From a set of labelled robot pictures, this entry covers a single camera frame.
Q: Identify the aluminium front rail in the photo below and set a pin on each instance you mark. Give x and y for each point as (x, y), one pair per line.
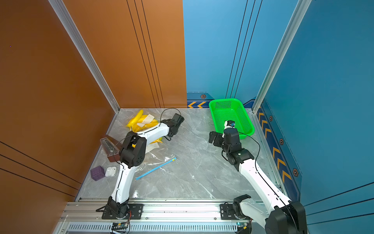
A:
(160, 216)

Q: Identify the green circuit board left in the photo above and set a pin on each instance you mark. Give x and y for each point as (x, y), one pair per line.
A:
(120, 227)

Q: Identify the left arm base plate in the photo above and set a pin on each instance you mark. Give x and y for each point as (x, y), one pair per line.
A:
(133, 211)

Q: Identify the white earbuds case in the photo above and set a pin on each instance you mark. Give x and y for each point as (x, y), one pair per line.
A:
(111, 171)

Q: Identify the empty clear zip bag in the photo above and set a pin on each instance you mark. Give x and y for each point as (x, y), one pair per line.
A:
(155, 158)

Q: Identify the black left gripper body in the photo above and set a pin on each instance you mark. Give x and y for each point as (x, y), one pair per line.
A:
(177, 131)

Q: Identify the green plastic perforated basket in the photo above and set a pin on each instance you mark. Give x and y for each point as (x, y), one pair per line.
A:
(231, 109)

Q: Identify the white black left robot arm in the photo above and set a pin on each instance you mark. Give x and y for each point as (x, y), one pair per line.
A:
(132, 154)

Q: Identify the aluminium corner post left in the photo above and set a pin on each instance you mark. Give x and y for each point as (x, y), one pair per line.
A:
(69, 25)

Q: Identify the green circuit board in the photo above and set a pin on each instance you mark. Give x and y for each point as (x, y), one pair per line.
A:
(120, 227)
(244, 227)

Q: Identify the aluminium corner post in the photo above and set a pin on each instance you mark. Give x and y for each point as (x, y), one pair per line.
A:
(69, 25)
(287, 38)

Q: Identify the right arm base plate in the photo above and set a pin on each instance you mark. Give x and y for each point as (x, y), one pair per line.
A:
(226, 211)

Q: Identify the green circuit board right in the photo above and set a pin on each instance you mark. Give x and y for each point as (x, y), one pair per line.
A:
(244, 227)

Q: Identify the clear zip bag with bananas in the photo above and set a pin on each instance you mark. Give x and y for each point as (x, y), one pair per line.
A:
(142, 122)

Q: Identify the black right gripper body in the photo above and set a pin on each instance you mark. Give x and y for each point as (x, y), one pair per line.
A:
(219, 141)

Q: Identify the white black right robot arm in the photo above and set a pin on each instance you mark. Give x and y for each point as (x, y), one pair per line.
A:
(278, 214)

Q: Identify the aluminium corner post right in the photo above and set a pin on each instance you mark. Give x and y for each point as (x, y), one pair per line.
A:
(287, 38)

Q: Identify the purple small basket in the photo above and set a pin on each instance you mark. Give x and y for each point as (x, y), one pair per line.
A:
(97, 173)

